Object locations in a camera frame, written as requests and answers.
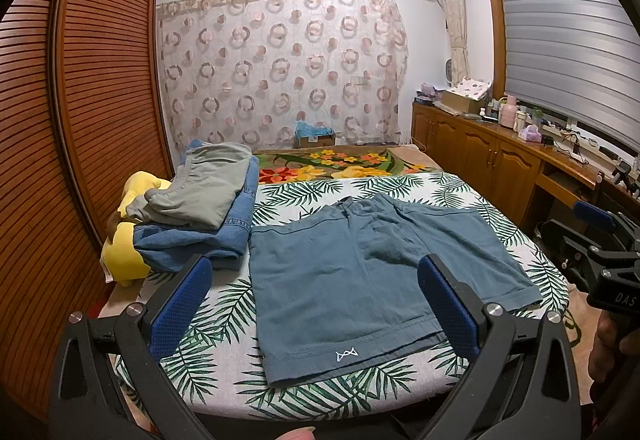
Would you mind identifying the teal blue shorts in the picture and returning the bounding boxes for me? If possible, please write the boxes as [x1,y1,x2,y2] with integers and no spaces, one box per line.
[248,194,541,387]

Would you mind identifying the right hand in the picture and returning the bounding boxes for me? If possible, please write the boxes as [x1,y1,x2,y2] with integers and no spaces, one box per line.
[588,310,640,382]

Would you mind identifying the left hand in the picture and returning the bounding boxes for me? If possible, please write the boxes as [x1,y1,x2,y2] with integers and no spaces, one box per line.
[277,426,314,440]

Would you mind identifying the wooden sideboard cabinet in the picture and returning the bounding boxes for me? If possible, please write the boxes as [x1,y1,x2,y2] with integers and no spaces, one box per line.
[411,104,639,231]

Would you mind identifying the yellow plush toy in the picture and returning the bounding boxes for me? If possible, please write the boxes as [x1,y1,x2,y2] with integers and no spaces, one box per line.
[100,171,170,286]

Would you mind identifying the folded blue denim jeans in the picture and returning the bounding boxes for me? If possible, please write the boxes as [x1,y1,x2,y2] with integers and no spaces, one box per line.
[127,141,258,272]

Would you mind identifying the pink thermos bottle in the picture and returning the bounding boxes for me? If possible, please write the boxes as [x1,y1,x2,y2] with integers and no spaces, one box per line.
[499,95,518,128]

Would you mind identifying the grey window roller blind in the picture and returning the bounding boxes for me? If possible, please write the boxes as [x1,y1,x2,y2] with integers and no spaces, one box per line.
[502,0,639,149]

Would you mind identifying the polka dot open box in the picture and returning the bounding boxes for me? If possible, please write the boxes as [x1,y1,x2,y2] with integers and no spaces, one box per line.
[440,78,492,114]

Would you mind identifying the folded grey green pants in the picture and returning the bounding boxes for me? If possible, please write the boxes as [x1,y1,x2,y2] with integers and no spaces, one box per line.
[126,143,253,229]

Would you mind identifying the brown louvered wardrobe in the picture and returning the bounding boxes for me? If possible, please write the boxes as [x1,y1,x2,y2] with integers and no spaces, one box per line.
[1,0,174,420]

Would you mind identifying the cream tied side curtain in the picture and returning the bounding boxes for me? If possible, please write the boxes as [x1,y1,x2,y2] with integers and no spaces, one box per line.
[442,0,469,85]

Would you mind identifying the cardboard box with blue items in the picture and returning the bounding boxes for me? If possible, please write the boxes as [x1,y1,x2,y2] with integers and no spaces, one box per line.
[294,121,335,148]

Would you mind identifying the pink circle pattern curtain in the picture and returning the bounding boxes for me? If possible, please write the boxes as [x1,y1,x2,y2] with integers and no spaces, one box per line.
[156,0,408,149]

